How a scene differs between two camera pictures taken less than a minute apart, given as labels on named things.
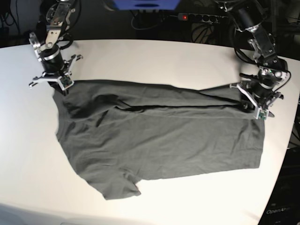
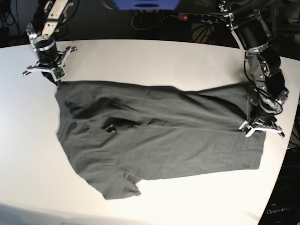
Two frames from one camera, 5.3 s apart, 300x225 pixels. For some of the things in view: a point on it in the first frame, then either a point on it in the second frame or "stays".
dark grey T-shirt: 119,132 stays
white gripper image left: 64,81 -> 58,71
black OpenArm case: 282,207 stays
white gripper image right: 261,114 -> 247,128
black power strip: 208,18 stays
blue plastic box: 146,4 stays
